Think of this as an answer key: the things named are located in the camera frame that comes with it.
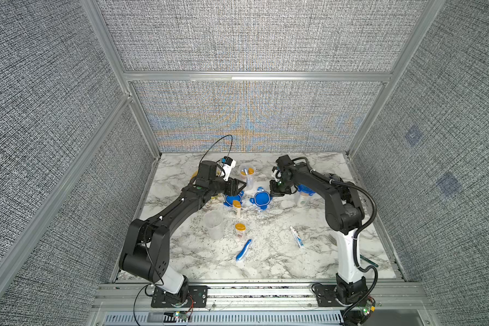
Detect blue toothbrush left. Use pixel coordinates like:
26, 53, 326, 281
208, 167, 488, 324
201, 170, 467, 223
236, 239, 253, 262

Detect green handled fork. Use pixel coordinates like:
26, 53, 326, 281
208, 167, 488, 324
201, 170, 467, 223
359, 254, 380, 268

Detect grey bowl with stones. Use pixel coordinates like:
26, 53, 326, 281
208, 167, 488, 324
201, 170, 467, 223
324, 173, 344, 184

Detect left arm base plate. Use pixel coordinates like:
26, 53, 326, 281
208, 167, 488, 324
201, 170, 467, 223
151, 285, 209, 308

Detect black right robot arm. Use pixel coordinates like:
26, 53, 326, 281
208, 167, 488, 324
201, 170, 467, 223
270, 155, 378, 308

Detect clear cup back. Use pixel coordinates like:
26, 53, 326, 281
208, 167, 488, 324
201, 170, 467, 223
239, 163, 255, 192

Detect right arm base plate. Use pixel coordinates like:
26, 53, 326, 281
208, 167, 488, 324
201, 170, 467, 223
311, 283, 347, 308

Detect orange cap bottle front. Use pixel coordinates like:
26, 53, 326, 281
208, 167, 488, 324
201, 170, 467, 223
234, 223, 247, 239

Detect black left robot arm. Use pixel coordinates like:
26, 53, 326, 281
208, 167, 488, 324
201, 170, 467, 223
119, 160, 247, 304

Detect orange cap bottle lying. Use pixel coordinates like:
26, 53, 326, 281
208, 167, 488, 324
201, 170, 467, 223
232, 200, 242, 220

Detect clear cup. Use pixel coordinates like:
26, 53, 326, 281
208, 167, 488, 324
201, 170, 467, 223
295, 190, 315, 207
203, 211, 224, 240
239, 163, 255, 192

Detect toothpaste tube vertical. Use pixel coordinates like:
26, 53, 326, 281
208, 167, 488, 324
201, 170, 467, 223
289, 226, 304, 249

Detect blue lid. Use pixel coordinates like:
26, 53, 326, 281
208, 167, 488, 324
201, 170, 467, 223
297, 185, 316, 196
249, 187, 271, 211
224, 194, 243, 206

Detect aluminium front rail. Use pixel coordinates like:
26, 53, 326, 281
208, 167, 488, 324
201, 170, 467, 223
91, 279, 433, 312

